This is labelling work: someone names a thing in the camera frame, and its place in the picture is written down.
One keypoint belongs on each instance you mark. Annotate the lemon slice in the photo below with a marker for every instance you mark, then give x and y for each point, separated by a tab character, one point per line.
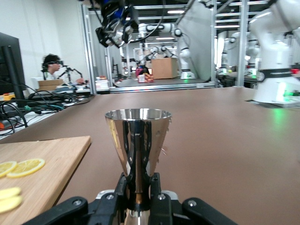
28	166
5	167

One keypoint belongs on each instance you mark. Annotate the yellow emergency stop box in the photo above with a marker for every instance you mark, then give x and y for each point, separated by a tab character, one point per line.
7	96

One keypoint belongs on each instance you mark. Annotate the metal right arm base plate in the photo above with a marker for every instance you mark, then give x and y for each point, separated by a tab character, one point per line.
269	104

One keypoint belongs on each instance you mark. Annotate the aluminium frame post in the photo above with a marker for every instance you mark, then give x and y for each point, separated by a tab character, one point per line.
241	47
212	47
90	58

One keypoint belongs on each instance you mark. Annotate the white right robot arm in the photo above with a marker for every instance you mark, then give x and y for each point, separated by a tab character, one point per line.
269	58

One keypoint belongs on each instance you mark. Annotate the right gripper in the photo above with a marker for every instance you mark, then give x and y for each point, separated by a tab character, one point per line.
112	11

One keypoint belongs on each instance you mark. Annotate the small colourful carton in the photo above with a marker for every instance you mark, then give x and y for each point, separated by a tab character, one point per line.
149	77

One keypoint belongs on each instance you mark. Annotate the flat cardboard box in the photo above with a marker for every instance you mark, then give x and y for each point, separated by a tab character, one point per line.
50	82

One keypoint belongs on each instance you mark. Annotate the black computer monitor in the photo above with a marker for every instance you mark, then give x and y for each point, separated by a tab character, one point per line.
9	70

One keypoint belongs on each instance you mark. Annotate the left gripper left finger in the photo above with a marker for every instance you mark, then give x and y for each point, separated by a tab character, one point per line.
103	213

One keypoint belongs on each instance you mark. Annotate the large cardboard box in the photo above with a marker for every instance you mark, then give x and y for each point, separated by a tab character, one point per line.
164	68

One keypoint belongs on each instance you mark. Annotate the seated person wearing headset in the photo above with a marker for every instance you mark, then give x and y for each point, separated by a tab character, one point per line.
50	68

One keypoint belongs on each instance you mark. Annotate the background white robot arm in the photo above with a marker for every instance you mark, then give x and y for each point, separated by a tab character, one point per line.
185	58
250	54
159	50

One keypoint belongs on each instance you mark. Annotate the clear glass cup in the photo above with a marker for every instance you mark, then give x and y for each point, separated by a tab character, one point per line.
117	35

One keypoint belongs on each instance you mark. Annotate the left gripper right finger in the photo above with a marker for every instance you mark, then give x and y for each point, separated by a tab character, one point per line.
178	214

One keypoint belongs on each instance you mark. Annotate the steel jigger measuring cup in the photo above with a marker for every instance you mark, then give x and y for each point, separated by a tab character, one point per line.
122	140

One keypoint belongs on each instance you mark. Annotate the yellow plastic knife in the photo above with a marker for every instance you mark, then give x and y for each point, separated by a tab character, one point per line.
10	204

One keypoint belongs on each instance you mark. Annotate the brown table mat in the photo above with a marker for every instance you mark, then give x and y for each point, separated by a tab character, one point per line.
211	152

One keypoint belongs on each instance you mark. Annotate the wooden cutting board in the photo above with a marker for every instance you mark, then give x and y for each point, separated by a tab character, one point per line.
58	159

